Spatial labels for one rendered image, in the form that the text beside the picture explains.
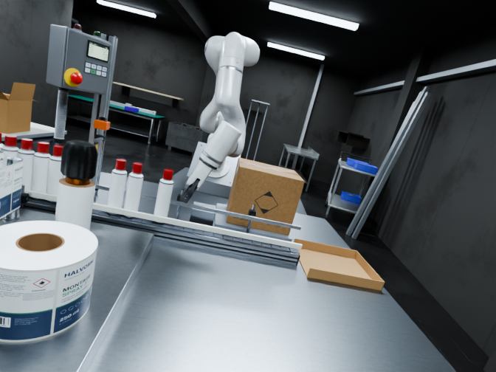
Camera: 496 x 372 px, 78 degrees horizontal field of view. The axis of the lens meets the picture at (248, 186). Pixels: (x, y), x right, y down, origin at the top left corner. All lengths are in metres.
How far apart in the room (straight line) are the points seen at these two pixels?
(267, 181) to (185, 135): 6.10
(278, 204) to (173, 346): 0.82
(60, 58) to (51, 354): 0.89
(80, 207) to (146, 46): 8.00
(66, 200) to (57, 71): 0.50
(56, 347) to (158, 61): 8.20
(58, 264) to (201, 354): 0.35
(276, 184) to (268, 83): 6.87
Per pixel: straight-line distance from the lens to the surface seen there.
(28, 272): 0.65
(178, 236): 1.18
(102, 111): 1.33
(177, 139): 7.49
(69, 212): 0.94
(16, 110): 2.90
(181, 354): 0.77
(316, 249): 1.46
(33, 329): 0.72
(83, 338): 0.72
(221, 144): 1.08
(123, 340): 0.79
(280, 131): 8.16
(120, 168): 1.19
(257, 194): 1.38
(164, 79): 8.57
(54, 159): 1.26
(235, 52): 1.20
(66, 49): 1.24
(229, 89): 1.14
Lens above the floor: 1.36
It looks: 14 degrees down
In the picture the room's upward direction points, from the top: 14 degrees clockwise
